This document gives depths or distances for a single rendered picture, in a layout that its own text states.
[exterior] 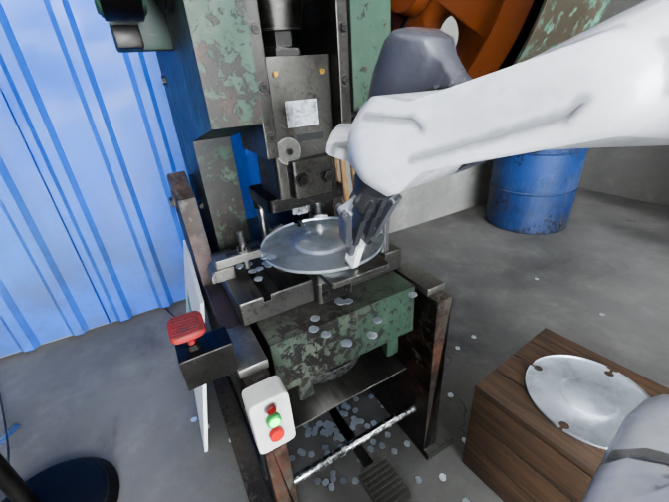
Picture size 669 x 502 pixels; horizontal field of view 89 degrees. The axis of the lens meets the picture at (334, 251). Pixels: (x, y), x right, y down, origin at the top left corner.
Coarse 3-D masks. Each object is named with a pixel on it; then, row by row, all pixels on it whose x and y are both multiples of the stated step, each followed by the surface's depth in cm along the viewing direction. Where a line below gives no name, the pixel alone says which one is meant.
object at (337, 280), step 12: (372, 264) 70; (384, 264) 69; (312, 276) 79; (324, 276) 67; (336, 276) 66; (348, 276) 66; (360, 276) 67; (324, 288) 79; (336, 288) 81; (348, 288) 82; (324, 300) 80
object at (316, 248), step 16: (288, 224) 90; (304, 224) 91; (320, 224) 90; (336, 224) 89; (272, 240) 83; (288, 240) 82; (304, 240) 80; (320, 240) 80; (336, 240) 79; (288, 256) 75; (304, 256) 74; (320, 256) 74; (336, 256) 73; (368, 256) 72; (304, 272) 68; (320, 272) 67
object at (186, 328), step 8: (192, 312) 62; (176, 320) 61; (184, 320) 60; (192, 320) 60; (200, 320) 60; (168, 328) 59; (176, 328) 58; (184, 328) 58; (192, 328) 58; (200, 328) 58; (176, 336) 57; (184, 336) 57; (192, 336) 57; (200, 336) 58; (176, 344) 57; (192, 344) 61
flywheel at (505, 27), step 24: (408, 0) 79; (432, 0) 78; (456, 0) 73; (480, 0) 68; (504, 0) 61; (528, 0) 58; (408, 24) 86; (432, 24) 80; (480, 24) 70; (504, 24) 62; (528, 24) 60; (456, 48) 76; (480, 48) 71; (504, 48) 63; (480, 72) 69
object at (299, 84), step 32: (288, 64) 66; (320, 64) 69; (288, 96) 68; (320, 96) 71; (288, 128) 70; (320, 128) 74; (288, 160) 72; (320, 160) 73; (288, 192) 76; (320, 192) 76
